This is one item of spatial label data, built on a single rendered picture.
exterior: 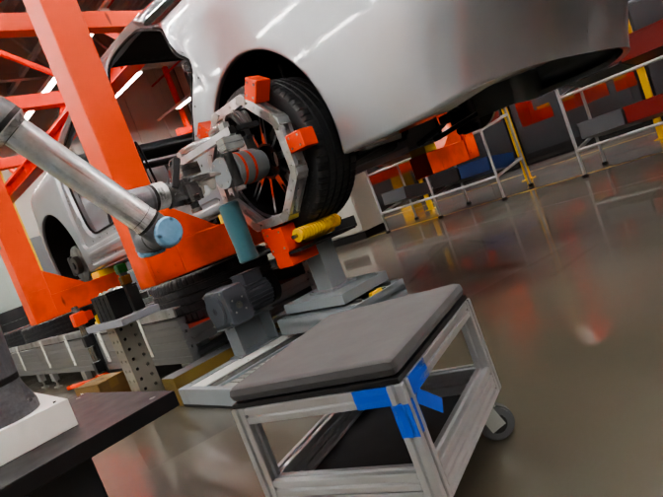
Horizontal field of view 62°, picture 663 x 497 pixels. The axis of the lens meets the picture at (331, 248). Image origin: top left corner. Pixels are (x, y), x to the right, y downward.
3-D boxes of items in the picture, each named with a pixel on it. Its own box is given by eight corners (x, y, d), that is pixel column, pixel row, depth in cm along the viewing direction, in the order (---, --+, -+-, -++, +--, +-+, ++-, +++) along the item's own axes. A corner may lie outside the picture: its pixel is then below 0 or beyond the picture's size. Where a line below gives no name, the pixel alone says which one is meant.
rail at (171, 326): (205, 344, 261) (188, 302, 259) (188, 353, 254) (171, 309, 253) (54, 363, 441) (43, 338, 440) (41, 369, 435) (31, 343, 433)
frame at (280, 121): (324, 207, 217) (274, 75, 213) (312, 212, 213) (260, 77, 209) (249, 236, 257) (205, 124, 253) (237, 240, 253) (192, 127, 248)
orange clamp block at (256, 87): (269, 101, 221) (270, 78, 217) (255, 104, 216) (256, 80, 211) (257, 97, 225) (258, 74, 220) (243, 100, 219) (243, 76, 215)
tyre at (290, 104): (325, 50, 225) (237, 108, 273) (282, 54, 209) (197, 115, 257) (379, 203, 231) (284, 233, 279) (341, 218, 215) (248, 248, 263)
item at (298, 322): (408, 295, 244) (402, 275, 243) (357, 328, 220) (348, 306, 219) (334, 308, 281) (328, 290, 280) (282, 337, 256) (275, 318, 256)
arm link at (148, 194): (117, 226, 177) (107, 196, 176) (152, 215, 185) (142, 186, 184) (129, 221, 170) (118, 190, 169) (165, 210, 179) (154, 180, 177)
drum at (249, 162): (276, 174, 231) (263, 142, 230) (236, 185, 216) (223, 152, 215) (257, 182, 241) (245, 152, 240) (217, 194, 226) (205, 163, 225)
